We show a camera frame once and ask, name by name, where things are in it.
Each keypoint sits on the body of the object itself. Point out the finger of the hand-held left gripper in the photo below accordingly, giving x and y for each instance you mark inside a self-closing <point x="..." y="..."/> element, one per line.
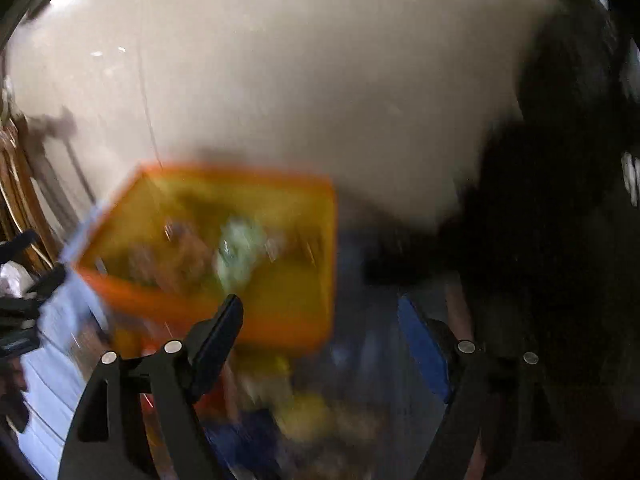
<point x="17" y="245"/>
<point x="47" y="280"/>

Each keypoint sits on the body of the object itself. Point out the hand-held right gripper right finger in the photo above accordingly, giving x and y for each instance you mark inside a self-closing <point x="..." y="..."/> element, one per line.
<point x="425" y="350"/>

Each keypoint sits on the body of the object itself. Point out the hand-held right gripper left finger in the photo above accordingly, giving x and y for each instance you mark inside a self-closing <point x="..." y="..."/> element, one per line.
<point x="220" y="340"/>

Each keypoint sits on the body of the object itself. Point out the orange cardboard box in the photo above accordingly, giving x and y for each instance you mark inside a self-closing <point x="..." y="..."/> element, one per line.
<point x="295" y="260"/>

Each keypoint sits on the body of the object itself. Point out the carved wooden chair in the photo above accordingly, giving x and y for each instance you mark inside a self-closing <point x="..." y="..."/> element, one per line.
<point x="30" y="200"/>

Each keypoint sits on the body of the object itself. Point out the silver green snack packet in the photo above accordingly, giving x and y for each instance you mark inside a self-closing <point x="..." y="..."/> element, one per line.
<point x="240" y="255"/>

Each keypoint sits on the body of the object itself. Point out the dark cloth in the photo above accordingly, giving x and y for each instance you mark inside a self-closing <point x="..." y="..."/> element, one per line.
<point x="550" y="210"/>

